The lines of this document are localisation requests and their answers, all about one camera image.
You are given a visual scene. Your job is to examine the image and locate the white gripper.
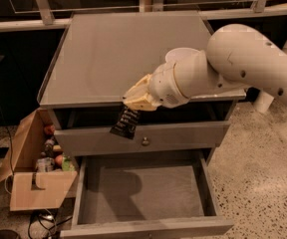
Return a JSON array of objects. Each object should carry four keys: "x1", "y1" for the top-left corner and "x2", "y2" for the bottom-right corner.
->
[{"x1": 123, "y1": 62, "x2": 188, "y2": 112}]

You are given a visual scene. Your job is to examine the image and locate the black rxbar chocolate wrapper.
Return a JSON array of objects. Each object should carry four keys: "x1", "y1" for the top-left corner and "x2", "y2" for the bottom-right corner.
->
[{"x1": 110, "y1": 106, "x2": 141, "y2": 139}]

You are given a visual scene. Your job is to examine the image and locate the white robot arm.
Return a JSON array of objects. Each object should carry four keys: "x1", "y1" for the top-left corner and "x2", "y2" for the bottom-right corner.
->
[{"x1": 123, "y1": 24, "x2": 287, "y2": 112}]

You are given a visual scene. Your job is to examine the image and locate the metal drawer knob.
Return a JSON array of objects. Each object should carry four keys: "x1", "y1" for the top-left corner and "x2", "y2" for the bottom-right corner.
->
[{"x1": 142, "y1": 137, "x2": 150, "y2": 146}]

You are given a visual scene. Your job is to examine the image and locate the grey drawer cabinet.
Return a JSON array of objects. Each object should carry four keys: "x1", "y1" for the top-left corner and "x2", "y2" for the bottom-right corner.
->
[{"x1": 37, "y1": 10, "x2": 249, "y2": 164}]

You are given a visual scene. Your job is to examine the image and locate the grey top drawer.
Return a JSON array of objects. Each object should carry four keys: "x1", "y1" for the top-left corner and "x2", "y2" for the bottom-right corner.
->
[{"x1": 55, "y1": 120, "x2": 230, "y2": 156}]

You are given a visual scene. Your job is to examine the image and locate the grey open middle drawer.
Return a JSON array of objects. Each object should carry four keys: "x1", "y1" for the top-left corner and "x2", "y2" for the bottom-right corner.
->
[{"x1": 60, "y1": 150, "x2": 233, "y2": 239}]

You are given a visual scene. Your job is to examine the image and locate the white ceramic bowl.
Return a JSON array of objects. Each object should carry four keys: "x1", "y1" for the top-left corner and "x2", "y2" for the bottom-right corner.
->
[{"x1": 165, "y1": 48, "x2": 199, "y2": 64}]

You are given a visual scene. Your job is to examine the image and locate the green packet in box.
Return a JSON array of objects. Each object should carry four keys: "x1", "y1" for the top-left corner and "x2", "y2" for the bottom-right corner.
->
[{"x1": 62, "y1": 156, "x2": 75, "y2": 171}]

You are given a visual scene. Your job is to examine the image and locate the dark bottle in box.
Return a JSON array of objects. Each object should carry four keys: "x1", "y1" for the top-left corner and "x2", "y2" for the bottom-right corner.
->
[{"x1": 44, "y1": 136, "x2": 56, "y2": 157}]

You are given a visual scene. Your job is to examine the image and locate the red apple in box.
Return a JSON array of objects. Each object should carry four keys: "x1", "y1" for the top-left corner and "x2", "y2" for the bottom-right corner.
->
[{"x1": 55, "y1": 154, "x2": 64, "y2": 166}]

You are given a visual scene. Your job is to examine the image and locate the clear jar in box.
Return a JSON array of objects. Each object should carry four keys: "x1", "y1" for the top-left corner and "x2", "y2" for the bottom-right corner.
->
[{"x1": 36, "y1": 157, "x2": 55, "y2": 172}]

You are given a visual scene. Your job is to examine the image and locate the metal window railing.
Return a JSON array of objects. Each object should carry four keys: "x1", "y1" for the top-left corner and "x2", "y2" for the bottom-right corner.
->
[{"x1": 0, "y1": 0, "x2": 287, "y2": 34}]

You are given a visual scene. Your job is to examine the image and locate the cardboard box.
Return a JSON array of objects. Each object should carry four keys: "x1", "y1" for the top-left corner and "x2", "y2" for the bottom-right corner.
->
[{"x1": 0, "y1": 109, "x2": 78, "y2": 211}]

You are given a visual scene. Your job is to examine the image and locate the black floor cables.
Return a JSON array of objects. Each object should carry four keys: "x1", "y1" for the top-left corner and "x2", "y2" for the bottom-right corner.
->
[{"x1": 27, "y1": 209, "x2": 74, "y2": 239}]

